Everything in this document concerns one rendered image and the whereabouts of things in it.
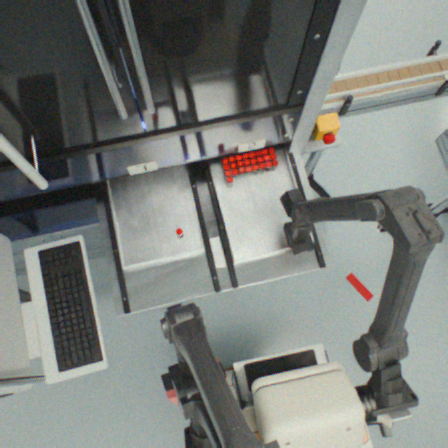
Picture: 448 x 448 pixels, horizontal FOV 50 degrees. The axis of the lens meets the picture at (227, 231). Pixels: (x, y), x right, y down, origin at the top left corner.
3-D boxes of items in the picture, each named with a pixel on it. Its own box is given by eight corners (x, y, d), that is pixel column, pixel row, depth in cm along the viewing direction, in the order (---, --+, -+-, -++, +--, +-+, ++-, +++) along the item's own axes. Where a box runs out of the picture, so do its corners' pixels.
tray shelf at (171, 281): (92, 176, 160) (90, 174, 159) (292, 134, 166) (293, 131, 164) (117, 317, 149) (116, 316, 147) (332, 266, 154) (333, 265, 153)
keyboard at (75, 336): (38, 251, 159) (35, 250, 157) (80, 241, 160) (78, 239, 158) (59, 372, 149) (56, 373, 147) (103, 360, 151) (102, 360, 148)
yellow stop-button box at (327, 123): (308, 122, 157) (313, 111, 150) (329, 117, 157) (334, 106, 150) (315, 142, 155) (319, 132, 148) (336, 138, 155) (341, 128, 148)
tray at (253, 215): (208, 165, 160) (208, 161, 157) (283, 149, 163) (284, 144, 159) (234, 262, 152) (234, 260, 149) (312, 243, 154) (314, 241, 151)
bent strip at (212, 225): (207, 226, 155) (206, 221, 149) (216, 224, 155) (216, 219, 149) (216, 268, 151) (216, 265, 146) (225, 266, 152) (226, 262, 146)
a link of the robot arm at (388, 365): (381, 387, 109) (401, 379, 110) (380, 351, 105) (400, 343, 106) (358, 365, 117) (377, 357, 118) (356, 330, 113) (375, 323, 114)
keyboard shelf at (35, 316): (1, 256, 161) (-2, 254, 158) (83, 235, 164) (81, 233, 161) (22, 391, 150) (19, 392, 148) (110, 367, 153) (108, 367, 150)
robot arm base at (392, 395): (371, 417, 110) (420, 405, 111) (369, 389, 107) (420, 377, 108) (356, 392, 118) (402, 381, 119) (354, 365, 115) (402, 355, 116)
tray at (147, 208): (105, 170, 159) (103, 166, 156) (182, 154, 161) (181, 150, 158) (124, 269, 151) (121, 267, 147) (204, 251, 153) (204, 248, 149)
